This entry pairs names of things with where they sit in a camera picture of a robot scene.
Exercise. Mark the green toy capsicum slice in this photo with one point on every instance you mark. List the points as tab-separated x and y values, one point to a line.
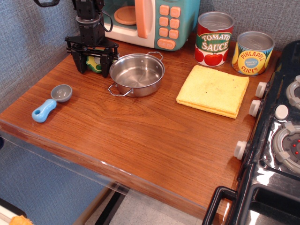
93	64

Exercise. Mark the tomato sauce can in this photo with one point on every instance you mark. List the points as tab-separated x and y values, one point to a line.
214	33

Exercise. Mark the white stove knob middle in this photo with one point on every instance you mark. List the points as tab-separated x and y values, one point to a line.
254	107

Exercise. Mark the orange microwave plate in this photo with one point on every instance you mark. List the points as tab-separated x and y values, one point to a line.
125	15

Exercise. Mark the blue grey toy scoop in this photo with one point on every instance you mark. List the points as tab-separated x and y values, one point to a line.
59	94

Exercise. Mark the white stove knob rear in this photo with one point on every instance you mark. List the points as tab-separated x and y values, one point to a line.
260	90

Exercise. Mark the pineapple slices can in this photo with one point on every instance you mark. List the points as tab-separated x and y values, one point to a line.
252	52

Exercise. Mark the white stove knob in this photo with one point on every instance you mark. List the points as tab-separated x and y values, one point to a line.
240	149
260	90
254	107

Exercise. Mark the white stove knob front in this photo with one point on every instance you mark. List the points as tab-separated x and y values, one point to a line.
240	149

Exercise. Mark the steel pot with handles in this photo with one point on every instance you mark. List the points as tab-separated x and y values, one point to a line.
137	75

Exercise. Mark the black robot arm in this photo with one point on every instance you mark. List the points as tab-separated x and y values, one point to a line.
90	11

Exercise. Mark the yellow folded cloth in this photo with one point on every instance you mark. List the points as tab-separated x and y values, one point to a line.
213	91

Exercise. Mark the black toy stove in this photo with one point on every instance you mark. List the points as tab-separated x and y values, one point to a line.
268	191

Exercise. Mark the teal toy microwave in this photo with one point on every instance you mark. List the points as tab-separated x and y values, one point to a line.
160	24

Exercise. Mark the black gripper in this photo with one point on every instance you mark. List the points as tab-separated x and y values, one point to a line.
92	42

